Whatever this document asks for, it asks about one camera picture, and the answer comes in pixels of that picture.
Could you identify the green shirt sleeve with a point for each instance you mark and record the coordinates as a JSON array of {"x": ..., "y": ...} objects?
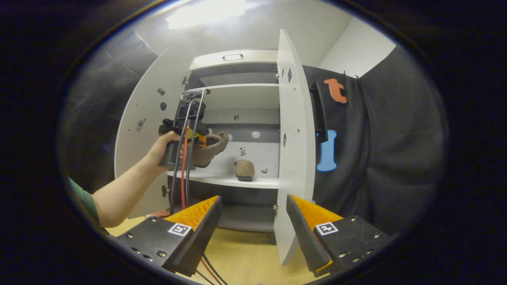
[{"x": 87, "y": 202}]

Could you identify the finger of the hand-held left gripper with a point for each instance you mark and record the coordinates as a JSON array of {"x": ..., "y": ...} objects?
[{"x": 197, "y": 138}]

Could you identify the red flat object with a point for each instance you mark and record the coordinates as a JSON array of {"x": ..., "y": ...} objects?
[{"x": 161, "y": 213}]

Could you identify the white cabinet drawer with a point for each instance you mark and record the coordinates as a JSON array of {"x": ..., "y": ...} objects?
[{"x": 237, "y": 63}]

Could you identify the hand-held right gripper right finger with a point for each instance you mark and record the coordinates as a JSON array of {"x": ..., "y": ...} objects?
[{"x": 307, "y": 233}]

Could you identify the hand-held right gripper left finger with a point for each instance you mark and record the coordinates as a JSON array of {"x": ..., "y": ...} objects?
[{"x": 202, "y": 233}]

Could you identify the white cabinet door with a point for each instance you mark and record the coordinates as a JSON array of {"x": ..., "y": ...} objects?
[
  {"x": 295, "y": 158},
  {"x": 138, "y": 158}
]

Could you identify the brown fuzzy shoe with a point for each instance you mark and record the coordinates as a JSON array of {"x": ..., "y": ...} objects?
[
  {"x": 210, "y": 152},
  {"x": 244, "y": 169}
]

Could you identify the black backdrop cloth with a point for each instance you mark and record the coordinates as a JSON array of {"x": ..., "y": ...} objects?
[{"x": 388, "y": 158}]

